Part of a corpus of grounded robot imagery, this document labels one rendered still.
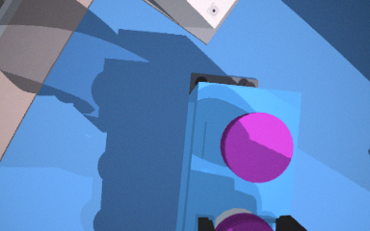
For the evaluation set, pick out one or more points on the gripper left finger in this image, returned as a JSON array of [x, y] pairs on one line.
[[205, 224]]

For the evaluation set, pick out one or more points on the blue flat mat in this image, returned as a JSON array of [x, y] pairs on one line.
[[101, 147]]

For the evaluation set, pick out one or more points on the grey control panel with blue and green buttons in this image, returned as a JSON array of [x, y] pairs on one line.
[[200, 18]]

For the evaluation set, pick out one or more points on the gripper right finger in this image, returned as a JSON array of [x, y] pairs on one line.
[[288, 223]]

